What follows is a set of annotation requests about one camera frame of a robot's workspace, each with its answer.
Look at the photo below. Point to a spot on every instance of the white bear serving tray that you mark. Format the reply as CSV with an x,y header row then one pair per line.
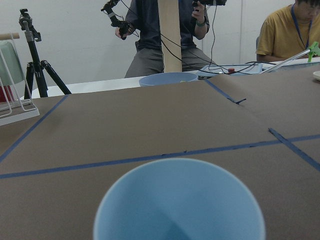
x,y
316,75

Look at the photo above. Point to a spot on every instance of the person in dark shirt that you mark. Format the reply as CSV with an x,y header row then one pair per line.
x,y
142,20

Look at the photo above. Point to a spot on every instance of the red bottle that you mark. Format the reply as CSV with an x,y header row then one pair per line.
x,y
5,94

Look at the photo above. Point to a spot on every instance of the blue bowl with fork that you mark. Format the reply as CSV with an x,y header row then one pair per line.
x,y
167,78

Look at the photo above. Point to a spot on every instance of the cardboard post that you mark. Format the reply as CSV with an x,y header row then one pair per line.
x,y
169,22

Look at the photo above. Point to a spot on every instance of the light blue plastic cup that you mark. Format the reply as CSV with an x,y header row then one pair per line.
x,y
179,199

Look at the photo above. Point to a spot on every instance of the black camera tripod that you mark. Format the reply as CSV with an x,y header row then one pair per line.
x,y
34,69

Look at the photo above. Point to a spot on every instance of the white wire cup rack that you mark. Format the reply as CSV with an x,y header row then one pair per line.
x,y
11,74

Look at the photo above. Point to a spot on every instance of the person in yellow shirt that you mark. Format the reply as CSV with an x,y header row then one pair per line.
x,y
288,31

